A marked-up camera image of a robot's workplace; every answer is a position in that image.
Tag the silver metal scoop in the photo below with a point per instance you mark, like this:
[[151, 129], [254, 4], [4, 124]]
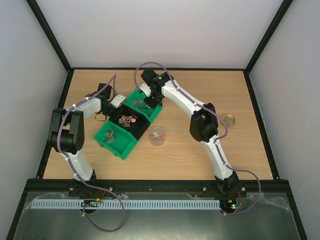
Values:
[[142, 105]]

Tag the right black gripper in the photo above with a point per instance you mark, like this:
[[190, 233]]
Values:
[[152, 100]]

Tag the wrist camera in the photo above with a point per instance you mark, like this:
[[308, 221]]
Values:
[[144, 88], [118, 100]]

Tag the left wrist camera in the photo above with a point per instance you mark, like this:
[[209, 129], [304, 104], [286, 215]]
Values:
[[118, 100]]

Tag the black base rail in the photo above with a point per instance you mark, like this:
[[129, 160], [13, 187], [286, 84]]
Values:
[[199, 188]]

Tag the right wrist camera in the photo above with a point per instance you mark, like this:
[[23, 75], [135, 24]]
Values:
[[144, 88]]

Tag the green black bin set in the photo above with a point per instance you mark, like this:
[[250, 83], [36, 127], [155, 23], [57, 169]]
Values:
[[120, 135]]

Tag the light blue cable duct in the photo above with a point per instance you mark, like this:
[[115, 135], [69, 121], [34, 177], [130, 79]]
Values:
[[73, 204]]

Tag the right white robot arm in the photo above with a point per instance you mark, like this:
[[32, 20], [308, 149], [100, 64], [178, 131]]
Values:
[[203, 122]]

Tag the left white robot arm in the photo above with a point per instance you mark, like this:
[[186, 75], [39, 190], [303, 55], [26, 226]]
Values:
[[67, 132]]

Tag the black cage frame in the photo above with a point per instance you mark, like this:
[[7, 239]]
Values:
[[275, 185]]

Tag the clear glass jar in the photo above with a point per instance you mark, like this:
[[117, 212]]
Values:
[[157, 136]]

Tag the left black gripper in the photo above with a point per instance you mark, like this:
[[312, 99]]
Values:
[[117, 115]]

